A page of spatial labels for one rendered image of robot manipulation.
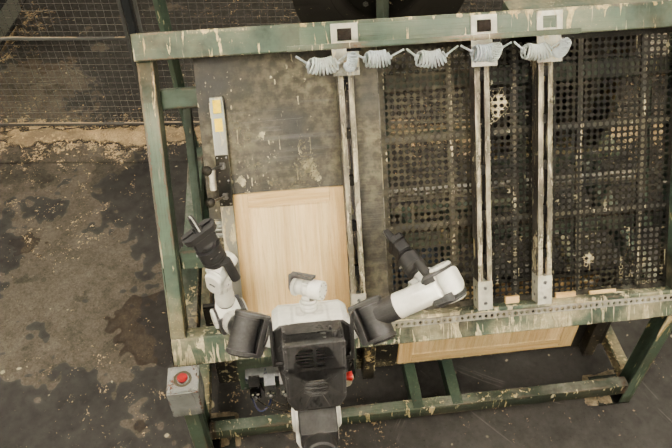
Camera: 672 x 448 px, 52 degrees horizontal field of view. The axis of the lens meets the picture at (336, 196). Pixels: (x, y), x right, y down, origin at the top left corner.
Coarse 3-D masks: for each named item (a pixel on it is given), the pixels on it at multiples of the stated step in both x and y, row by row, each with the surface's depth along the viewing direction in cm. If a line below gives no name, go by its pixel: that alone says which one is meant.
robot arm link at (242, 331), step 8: (232, 320) 232; (240, 320) 226; (248, 320) 225; (256, 320) 227; (232, 328) 227; (240, 328) 225; (248, 328) 225; (256, 328) 227; (232, 336) 226; (240, 336) 225; (248, 336) 225; (256, 336) 228; (232, 344) 225; (240, 344) 224; (248, 344) 225; (248, 352) 225
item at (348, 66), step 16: (336, 32) 249; (352, 32) 250; (352, 48) 238; (352, 64) 240; (336, 80) 262; (352, 80) 257; (352, 96) 258; (352, 112) 260; (352, 128) 261; (352, 144) 262; (352, 160) 265; (352, 176) 266; (352, 192) 270; (352, 208) 271; (352, 224) 270; (352, 240) 270; (352, 256) 272; (352, 272) 273; (352, 288) 275; (352, 304) 276
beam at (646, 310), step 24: (648, 288) 295; (432, 312) 285; (456, 312) 284; (576, 312) 289; (600, 312) 291; (624, 312) 292; (648, 312) 293; (192, 336) 276; (216, 336) 276; (408, 336) 284; (432, 336) 285; (456, 336) 286; (192, 360) 277; (216, 360) 278
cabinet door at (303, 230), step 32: (256, 192) 269; (288, 192) 269; (320, 192) 270; (256, 224) 271; (288, 224) 272; (320, 224) 274; (256, 256) 274; (288, 256) 275; (320, 256) 276; (256, 288) 276
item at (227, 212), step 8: (224, 112) 261; (224, 120) 259; (224, 128) 259; (216, 136) 260; (224, 136) 260; (216, 144) 260; (224, 144) 261; (216, 152) 261; (224, 152) 261; (232, 192) 268; (224, 208) 266; (232, 208) 266; (224, 216) 266; (232, 216) 267; (224, 224) 267; (232, 224) 267; (224, 232) 268; (232, 232) 268; (224, 240) 268; (232, 240) 269; (232, 248) 269; (240, 280) 273; (240, 288) 273; (240, 296) 274
